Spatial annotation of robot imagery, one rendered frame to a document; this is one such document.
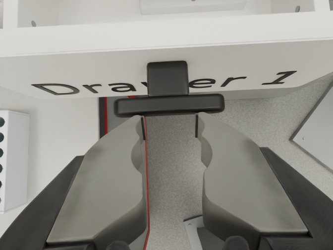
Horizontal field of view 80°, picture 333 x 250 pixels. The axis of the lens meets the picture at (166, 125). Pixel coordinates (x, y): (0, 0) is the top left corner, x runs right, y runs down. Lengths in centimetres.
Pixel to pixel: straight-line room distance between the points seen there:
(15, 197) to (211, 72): 28
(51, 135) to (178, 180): 81
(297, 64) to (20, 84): 22
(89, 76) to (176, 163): 91
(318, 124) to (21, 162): 120
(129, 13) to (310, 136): 110
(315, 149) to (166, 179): 75
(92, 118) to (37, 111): 8
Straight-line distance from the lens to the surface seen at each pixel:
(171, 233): 113
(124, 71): 16
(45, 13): 25
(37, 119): 34
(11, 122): 32
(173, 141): 104
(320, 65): 20
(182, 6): 24
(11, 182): 32
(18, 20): 21
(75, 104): 31
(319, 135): 125
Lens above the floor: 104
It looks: 85 degrees down
